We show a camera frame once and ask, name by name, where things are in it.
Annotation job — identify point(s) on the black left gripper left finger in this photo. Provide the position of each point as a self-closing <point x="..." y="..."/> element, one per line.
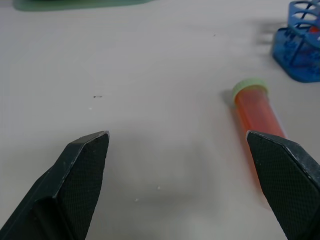
<point x="72" y="180"/>

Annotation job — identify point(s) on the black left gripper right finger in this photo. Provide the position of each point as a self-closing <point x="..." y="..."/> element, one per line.
<point x="287" y="180"/>

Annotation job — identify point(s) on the red liquid tube green cap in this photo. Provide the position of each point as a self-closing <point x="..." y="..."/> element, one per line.
<point x="255" y="110"/>

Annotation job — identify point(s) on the blue tube rack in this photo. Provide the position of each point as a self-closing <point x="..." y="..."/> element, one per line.
<point x="297" y="55"/>

